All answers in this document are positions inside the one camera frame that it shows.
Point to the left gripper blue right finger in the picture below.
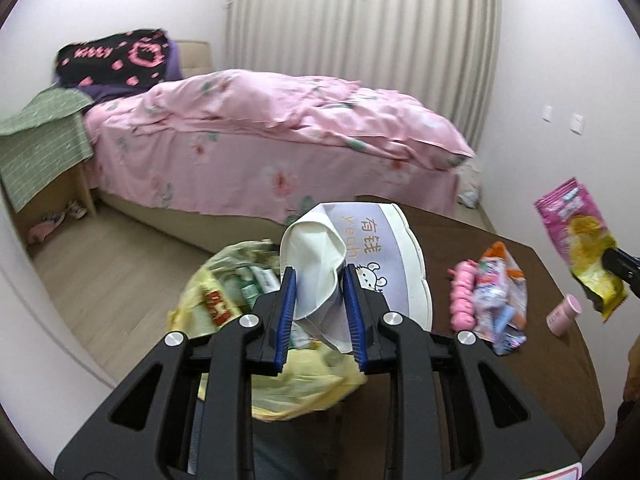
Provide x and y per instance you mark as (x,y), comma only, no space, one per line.
(357,326)

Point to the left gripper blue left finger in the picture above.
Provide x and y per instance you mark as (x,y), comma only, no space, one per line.
(285,307)

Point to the pink yellow chip bag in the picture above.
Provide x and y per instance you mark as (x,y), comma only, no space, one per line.
(581,236)

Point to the white paper bowl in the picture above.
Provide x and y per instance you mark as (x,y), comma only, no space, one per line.
(377,240)

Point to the green white milk carton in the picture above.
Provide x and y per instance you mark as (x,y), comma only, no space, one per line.
(255,281)

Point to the pink cylindrical jar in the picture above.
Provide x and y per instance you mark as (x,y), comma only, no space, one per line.
(563,315)

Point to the orange white snack bag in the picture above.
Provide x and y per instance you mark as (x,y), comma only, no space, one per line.
(516,297)

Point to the pink caterpillar toy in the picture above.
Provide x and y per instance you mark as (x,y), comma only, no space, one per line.
(461,307)

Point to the light blue paper packet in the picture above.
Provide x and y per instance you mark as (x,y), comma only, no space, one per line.
(502,318)

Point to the silver pink cookie wrapper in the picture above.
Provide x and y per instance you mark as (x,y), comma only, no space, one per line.
(489,294)

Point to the white blue printed wrapper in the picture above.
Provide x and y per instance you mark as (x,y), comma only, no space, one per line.
(509,341)

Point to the white plastic bag on floor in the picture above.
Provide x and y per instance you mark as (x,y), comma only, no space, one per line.
(469,186)

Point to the pink floral bed duvet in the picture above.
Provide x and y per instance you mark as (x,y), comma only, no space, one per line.
(267,145)

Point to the wooden bedside table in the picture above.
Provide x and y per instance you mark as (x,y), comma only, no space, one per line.
(70,185)

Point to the black pink kitty blanket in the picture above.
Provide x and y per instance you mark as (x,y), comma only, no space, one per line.
(136,59)

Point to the green striped cloth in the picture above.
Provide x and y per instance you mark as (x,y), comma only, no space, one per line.
(43,140)

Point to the white wall socket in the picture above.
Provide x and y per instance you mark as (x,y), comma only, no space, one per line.
(577,123)

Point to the white wall switch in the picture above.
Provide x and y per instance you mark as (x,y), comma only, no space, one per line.
(547,113)

